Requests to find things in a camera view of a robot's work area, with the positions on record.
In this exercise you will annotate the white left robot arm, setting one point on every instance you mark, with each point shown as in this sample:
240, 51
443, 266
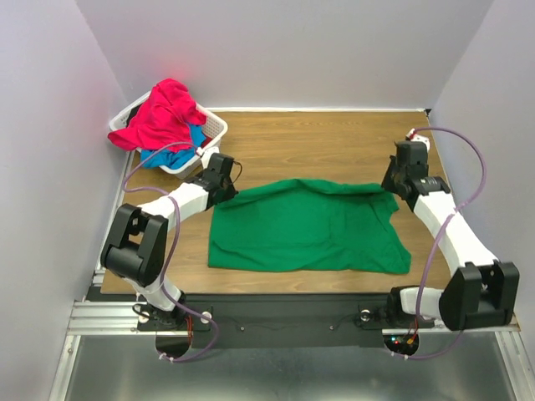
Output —
135, 247

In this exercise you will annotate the aluminium frame rail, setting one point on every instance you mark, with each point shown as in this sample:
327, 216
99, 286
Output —
107, 356

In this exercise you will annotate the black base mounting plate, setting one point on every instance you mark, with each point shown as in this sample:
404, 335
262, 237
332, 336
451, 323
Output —
300, 320

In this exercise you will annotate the red t shirt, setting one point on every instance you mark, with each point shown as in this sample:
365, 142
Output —
163, 120

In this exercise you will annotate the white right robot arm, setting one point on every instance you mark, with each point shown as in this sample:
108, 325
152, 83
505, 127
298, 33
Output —
482, 290

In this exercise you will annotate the blue t shirt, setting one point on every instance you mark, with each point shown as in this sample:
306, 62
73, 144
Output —
174, 160

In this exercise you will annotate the green t shirt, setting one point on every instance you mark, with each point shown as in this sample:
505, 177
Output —
308, 225

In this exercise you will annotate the white plastic laundry basket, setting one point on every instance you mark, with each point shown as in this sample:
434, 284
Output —
214, 129

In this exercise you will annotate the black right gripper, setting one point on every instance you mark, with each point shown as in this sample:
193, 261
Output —
393, 184

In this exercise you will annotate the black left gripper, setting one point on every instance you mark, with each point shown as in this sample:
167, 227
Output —
231, 192

